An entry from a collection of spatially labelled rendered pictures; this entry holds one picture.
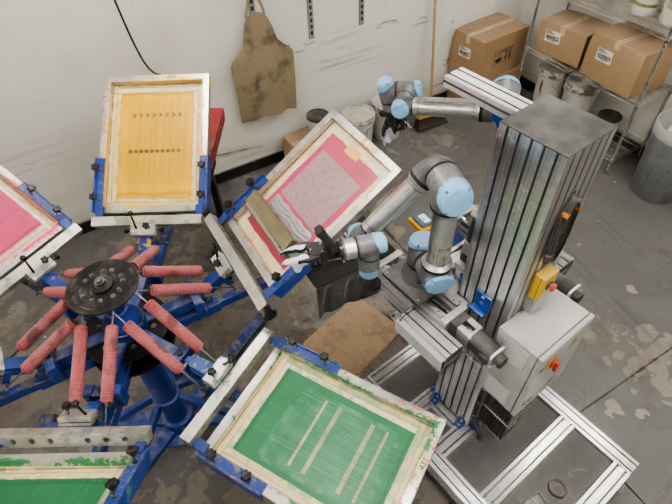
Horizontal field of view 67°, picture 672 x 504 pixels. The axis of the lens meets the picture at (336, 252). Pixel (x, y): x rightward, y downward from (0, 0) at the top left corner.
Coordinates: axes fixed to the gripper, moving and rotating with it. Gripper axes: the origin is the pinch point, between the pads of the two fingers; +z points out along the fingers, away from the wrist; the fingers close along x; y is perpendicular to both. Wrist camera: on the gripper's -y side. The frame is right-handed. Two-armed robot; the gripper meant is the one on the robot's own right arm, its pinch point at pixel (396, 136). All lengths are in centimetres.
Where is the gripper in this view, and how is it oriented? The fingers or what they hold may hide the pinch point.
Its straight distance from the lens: 253.1
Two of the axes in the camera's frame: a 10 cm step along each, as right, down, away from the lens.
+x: 8.2, -5.7, 1.0
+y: 5.1, 6.2, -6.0
